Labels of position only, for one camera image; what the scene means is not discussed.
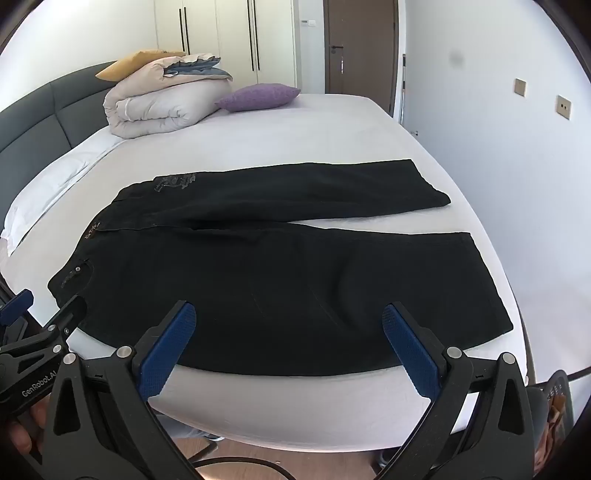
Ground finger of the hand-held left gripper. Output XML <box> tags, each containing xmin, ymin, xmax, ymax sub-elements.
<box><xmin>0</xmin><ymin>289</ymin><xmax>34</xmax><ymax>342</ymax></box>
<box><xmin>42</xmin><ymin>295</ymin><xmax>88</xmax><ymax>352</ymax></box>

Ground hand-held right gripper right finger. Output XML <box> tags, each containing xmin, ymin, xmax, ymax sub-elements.
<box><xmin>382</xmin><ymin>302</ymin><xmax>550</xmax><ymax>480</ymax></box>

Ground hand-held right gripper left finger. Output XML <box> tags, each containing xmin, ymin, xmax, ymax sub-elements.
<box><xmin>39</xmin><ymin>300</ymin><xmax>204</xmax><ymax>480</ymax></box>

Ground black pants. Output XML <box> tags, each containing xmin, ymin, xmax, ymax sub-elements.
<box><xmin>47</xmin><ymin>159</ymin><xmax>515</xmax><ymax>372</ymax></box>

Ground person's left hand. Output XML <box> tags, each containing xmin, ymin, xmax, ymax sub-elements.
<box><xmin>7</xmin><ymin>397</ymin><xmax>51</xmax><ymax>462</ymax></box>

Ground white pillow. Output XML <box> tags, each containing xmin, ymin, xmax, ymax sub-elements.
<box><xmin>0</xmin><ymin>124</ymin><xmax>125</xmax><ymax>257</ymax></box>

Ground dark printed object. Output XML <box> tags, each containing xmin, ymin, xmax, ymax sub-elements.
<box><xmin>526</xmin><ymin>369</ymin><xmax>575</xmax><ymax>476</ymax></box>

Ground grey padded headboard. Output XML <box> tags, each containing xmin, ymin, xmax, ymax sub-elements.
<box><xmin>0</xmin><ymin>61</ymin><xmax>118</xmax><ymax>217</ymax></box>

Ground folded beige comforter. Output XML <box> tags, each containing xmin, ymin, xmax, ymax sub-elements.
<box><xmin>102</xmin><ymin>53</ymin><xmax>234</xmax><ymax>138</ymax></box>

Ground white bed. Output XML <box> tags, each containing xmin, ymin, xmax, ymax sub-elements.
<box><xmin>0</xmin><ymin>92</ymin><xmax>529</xmax><ymax>450</ymax></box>

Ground yellow pillow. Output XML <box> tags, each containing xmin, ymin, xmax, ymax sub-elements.
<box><xmin>95</xmin><ymin>50</ymin><xmax>185</xmax><ymax>83</ymax></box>

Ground purple pillow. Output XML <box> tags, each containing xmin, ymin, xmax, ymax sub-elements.
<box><xmin>215</xmin><ymin>83</ymin><xmax>301</xmax><ymax>113</ymax></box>

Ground folded blue-grey blanket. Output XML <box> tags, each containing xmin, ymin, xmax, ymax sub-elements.
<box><xmin>164</xmin><ymin>60</ymin><xmax>234</xmax><ymax>81</ymax></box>

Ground white wardrobe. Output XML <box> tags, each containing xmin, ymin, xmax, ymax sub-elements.
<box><xmin>154</xmin><ymin>0</ymin><xmax>296</xmax><ymax>95</ymax></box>

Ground brown door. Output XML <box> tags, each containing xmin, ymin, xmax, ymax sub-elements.
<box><xmin>323</xmin><ymin>0</ymin><xmax>399</xmax><ymax>116</ymax></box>

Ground black floor cable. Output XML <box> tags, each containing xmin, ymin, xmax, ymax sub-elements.
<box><xmin>189</xmin><ymin>455</ymin><xmax>296</xmax><ymax>480</ymax></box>

